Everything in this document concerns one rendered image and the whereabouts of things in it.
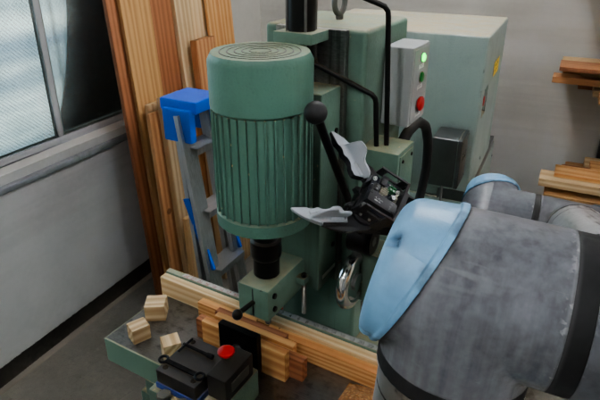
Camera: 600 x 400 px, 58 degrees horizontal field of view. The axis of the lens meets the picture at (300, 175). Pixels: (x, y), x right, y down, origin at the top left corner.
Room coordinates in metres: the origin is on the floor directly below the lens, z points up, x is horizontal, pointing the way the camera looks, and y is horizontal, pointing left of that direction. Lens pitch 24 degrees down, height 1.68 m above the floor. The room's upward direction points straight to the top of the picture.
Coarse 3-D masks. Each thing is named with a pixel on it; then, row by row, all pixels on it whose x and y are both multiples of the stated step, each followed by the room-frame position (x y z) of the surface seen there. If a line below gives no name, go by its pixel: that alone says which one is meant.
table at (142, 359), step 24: (144, 312) 0.98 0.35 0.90; (168, 312) 0.98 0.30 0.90; (192, 312) 0.98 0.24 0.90; (120, 336) 0.90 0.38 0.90; (192, 336) 0.90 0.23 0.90; (120, 360) 0.88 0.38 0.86; (144, 360) 0.84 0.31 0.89; (264, 384) 0.77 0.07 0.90; (288, 384) 0.77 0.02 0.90; (312, 384) 0.77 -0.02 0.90; (336, 384) 0.77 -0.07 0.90; (360, 384) 0.77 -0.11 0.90
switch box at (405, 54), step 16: (400, 48) 1.05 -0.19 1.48; (416, 48) 1.05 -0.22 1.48; (384, 64) 1.06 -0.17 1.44; (400, 64) 1.05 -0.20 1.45; (416, 64) 1.05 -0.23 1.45; (384, 80) 1.06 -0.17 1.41; (400, 80) 1.04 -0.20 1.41; (416, 80) 1.06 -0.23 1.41; (384, 96) 1.06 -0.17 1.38; (400, 96) 1.04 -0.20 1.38; (416, 96) 1.06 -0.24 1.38; (400, 112) 1.04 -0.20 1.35
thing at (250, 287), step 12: (288, 264) 0.92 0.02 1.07; (300, 264) 0.93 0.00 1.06; (252, 276) 0.88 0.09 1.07; (288, 276) 0.89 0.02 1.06; (240, 288) 0.86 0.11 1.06; (252, 288) 0.84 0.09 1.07; (264, 288) 0.84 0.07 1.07; (276, 288) 0.85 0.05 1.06; (288, 288) 0.89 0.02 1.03; (240, 300) 0.86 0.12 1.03; (264, 300) 0.83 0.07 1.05; (276, 300) 0.85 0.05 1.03; (288, 300) 0.89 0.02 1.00; (252, 312) 0.84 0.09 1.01; (264, 312) 0.83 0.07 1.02; (276, 312) 0.85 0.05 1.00
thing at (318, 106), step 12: (312, 108) 0.74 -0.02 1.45; (324, 108) 0.75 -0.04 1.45; (312, 120) 0.74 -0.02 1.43; (324, 120) 0.75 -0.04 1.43; (324, 132) 0.77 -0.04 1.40; (324, 144) 0.78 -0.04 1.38; (336, 156) 0.81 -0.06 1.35; (336, 168) 0.81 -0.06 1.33; (348, 192) 0.85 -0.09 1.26; (348, 240) 0.92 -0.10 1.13; (360, 240) 0.91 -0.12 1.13; (372, 240) 0.92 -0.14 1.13; (360, 252) 0.91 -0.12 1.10; (372, 252) 0.92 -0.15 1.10
